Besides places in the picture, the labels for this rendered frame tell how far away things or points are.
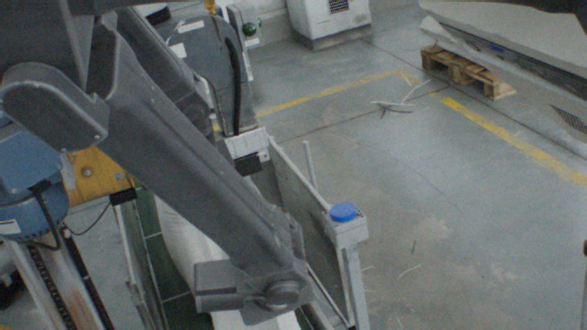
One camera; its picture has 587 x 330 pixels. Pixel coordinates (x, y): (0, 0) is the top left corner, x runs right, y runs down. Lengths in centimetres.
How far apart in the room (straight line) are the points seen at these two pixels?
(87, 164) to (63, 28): 98
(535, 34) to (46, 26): 51
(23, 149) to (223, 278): 45
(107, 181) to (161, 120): 89
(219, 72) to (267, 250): 73
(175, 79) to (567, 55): 61
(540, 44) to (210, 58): 76
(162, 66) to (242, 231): 48
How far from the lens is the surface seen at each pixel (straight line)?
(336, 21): 516
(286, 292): 65
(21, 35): 35
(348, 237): 139
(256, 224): 57
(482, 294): 241
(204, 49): 126
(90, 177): 133
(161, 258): 226
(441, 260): 257
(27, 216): 113
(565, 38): 67
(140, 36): 96
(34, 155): 103
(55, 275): 151
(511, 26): 73
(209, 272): 71
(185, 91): 101
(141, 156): 46
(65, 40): 35
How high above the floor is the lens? 162
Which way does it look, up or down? 28 degrees down
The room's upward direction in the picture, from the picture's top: 12 degrees counter-clockwise
